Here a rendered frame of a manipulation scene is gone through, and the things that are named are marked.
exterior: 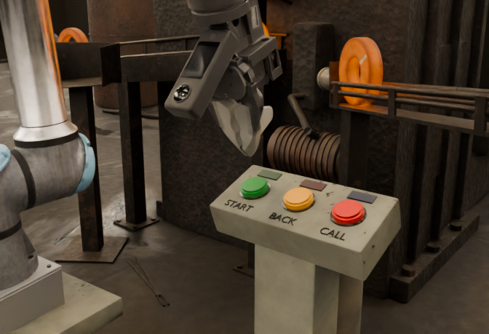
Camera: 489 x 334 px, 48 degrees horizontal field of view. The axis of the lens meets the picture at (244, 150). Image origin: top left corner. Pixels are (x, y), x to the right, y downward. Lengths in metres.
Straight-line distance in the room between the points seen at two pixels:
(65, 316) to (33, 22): 0.53
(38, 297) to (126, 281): 0.75
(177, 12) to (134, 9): 2.48
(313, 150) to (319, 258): 0.70
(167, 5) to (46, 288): 1.20
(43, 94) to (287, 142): 0.65
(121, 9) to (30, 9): 3.41
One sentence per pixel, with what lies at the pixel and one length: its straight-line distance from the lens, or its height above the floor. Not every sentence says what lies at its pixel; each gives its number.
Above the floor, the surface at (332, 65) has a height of 0.71.
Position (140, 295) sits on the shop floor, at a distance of 1.74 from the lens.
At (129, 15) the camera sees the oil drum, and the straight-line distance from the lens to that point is 4.44.
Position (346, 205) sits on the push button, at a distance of 0.71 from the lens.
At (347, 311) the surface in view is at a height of 0.37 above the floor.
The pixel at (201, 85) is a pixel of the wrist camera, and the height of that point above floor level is 0.77.
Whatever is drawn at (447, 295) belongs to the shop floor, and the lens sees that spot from 1.82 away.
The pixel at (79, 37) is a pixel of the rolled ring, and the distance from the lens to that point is 2.31.
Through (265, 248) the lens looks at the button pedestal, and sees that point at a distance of 0.76.
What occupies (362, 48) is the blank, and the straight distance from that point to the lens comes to 1.23.
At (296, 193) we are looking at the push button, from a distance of 0.74.
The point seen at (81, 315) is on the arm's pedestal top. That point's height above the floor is 0.30.
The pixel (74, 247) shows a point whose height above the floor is 0.01.
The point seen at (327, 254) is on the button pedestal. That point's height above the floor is 0.56.
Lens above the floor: 0.87
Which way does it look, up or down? 16 degrees down
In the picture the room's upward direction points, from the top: straight up
